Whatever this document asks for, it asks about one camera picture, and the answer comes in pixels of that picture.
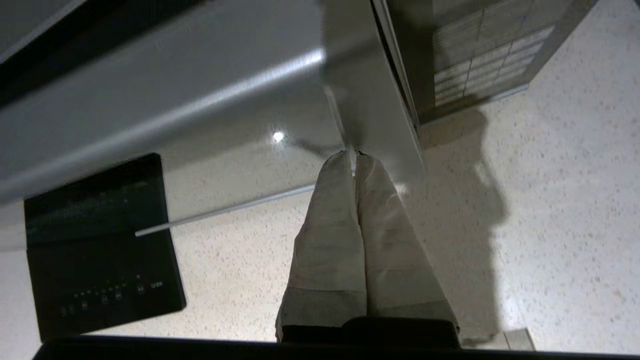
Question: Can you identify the right gripper white taped left finger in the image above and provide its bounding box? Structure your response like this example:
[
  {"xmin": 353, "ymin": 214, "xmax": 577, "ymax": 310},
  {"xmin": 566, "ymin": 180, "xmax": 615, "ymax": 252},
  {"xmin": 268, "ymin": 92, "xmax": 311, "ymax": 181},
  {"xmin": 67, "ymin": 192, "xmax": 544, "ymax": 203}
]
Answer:
[{"xmin": 276, "ymin": 150, "xmax": 368, "ymax": 343}]

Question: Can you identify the right gripper white taped right finger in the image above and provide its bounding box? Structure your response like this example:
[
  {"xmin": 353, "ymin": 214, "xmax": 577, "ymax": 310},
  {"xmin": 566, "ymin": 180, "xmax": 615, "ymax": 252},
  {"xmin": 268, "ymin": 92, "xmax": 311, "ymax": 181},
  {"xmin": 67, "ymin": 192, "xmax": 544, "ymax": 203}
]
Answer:
[{"xmin": 354, "ymin": 150, "xmax": 461, "ymax": 346}]

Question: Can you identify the silver microwave door dark window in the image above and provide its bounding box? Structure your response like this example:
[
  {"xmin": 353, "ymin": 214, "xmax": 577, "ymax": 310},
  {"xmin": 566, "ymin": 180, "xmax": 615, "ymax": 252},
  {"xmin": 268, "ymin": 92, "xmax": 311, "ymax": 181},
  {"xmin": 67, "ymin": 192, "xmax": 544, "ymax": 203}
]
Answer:
[{"xmin": 0, "ymin": 0, "xmax": 426, "ymax": 251}]

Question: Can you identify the silver Panasonic microwave oven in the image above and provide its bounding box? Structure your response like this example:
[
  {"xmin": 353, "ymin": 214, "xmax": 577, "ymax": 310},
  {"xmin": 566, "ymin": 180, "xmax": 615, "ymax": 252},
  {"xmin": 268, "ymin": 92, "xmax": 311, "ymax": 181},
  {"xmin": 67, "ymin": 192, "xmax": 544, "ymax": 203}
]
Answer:
[{"xmin": 385, "ymin": 0, "xmax": 598, "ymax": 126}]

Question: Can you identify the black induction cooktop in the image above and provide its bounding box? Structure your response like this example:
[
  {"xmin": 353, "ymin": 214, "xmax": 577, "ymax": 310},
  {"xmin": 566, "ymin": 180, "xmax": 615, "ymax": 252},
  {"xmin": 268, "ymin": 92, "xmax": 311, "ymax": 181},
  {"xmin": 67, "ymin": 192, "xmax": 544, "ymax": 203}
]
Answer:
[{"xmin": 24, "ymin": 152, "xmax": 187, "ymax": 344}]

